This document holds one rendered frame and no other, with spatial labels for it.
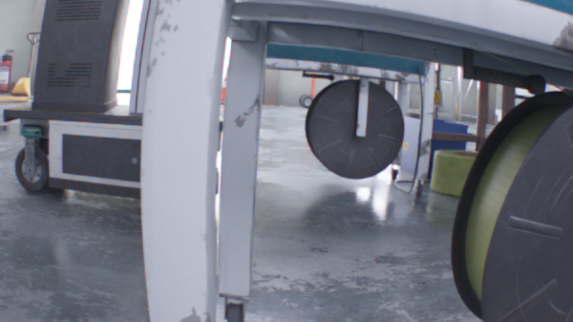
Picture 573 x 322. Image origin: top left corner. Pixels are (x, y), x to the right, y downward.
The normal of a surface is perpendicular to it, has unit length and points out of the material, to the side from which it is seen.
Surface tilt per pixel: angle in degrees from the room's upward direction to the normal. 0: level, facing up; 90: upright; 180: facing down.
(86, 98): 90
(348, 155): 90
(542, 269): 90
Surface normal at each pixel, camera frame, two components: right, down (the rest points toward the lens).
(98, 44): 0.20, 0.09
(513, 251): -0.02, 0.07
